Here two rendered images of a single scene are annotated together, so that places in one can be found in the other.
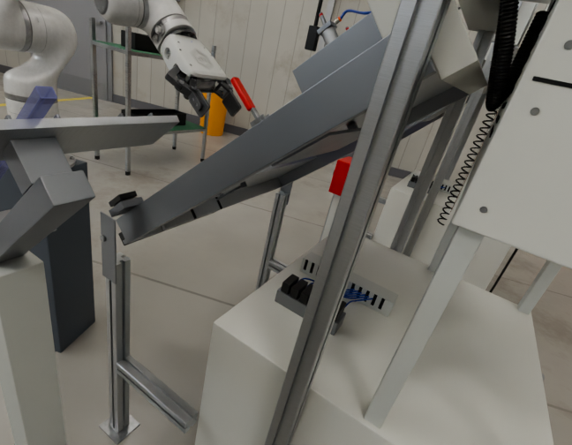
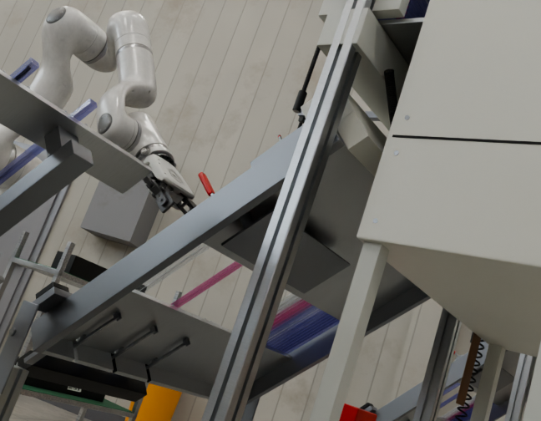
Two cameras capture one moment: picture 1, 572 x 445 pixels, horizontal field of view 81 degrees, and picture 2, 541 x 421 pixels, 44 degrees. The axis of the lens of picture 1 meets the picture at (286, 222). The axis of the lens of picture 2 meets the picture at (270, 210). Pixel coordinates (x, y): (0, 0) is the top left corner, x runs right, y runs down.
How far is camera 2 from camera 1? 0.73 m
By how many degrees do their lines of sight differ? 41
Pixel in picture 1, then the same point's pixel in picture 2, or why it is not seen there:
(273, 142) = (224, 205)
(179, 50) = (158, 163)
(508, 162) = (386, 185)
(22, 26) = (7, 159)
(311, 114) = (257, 179)
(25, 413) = not seen: outside the picture
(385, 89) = (303, 143)
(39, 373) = not seen: outside the picture
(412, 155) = not seen: outside the picture
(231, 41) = (205, 307)
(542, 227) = (412, 224)
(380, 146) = (299, 177)
